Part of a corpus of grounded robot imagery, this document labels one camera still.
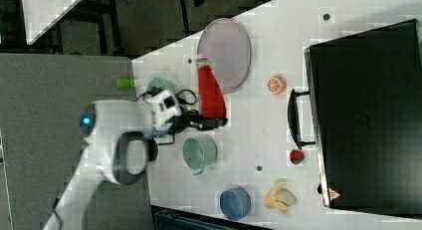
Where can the large green bowl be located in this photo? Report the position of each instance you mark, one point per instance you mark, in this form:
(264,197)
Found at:
(158,85)

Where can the black oven handle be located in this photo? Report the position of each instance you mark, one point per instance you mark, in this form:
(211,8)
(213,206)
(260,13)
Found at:
(294,119)

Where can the blue bowl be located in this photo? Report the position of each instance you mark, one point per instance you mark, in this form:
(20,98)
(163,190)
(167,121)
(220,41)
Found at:
(235,203)

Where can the white side table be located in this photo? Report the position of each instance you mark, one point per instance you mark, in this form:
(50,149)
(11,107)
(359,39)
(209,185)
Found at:
(41,15)

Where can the red plush ketchup bottle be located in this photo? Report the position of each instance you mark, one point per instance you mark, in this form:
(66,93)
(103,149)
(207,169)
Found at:
(212,101)

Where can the green mug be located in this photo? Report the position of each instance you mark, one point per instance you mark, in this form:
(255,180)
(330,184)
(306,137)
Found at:
(199,152)

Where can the red strawberry toy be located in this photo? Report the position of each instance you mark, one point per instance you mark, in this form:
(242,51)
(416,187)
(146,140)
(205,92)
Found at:
(296,156)

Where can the green marker block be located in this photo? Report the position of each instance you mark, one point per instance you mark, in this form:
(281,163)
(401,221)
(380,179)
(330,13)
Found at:
(125,83)

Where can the black cylinder cup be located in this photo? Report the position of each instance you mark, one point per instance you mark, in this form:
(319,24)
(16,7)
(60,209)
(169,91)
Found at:
(152,149)

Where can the peeled toy banana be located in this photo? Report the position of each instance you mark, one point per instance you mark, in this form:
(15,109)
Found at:
(279,197)

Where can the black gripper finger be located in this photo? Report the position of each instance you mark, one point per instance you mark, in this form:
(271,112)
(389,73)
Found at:
(199,117)
(207,124)

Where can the grey oval plate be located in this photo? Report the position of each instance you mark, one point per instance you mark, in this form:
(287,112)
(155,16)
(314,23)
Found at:
(227,47)

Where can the orange slice toy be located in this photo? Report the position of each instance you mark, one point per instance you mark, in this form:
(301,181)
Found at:
(277,84)

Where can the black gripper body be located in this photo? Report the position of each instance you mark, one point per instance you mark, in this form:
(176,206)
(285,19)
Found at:
(188,118)

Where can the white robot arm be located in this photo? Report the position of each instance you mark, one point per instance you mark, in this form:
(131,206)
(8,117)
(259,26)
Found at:
(120,141)

